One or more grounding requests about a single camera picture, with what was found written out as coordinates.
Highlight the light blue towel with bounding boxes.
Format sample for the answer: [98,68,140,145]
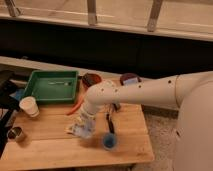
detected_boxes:
[65,116,95,139]

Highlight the orange carrot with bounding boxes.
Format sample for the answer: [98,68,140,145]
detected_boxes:
[66,96,84,116]

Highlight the black stand at left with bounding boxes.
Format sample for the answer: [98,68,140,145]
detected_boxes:
[0,70,20,157]

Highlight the green plastic tray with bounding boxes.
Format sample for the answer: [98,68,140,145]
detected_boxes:
[23,70,78,104]

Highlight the small metal cup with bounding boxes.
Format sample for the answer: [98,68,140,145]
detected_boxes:
[7,127,26,142]

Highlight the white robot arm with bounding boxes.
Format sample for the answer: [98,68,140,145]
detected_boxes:
[81,71,213,171]

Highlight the purple bowl with sponge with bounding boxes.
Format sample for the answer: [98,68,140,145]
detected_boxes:
[120,73,141,85]

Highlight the white paper cup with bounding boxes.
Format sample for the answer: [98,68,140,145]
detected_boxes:
[19,96,39,117]

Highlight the brown bowl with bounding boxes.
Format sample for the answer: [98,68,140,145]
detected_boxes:
[82,73,102,89]

